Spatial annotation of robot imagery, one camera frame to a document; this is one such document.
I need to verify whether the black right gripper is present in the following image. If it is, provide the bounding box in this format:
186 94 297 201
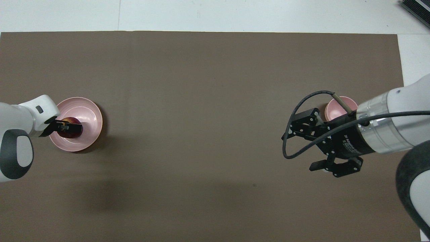
281 108 372 178

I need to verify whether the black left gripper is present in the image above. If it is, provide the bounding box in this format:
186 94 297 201
38 115 84 138

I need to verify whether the pink plate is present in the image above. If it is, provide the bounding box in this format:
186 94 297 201
49 97 103 152

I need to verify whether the black slatted device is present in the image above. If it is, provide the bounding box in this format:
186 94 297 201
398 0 430 20

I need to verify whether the pink bowl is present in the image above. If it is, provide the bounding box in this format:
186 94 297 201
324 96 358 122

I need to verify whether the red apple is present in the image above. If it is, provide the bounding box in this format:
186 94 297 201
57 117 83 139

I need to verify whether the brown table mat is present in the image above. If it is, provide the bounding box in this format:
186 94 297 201
0 31 421 242

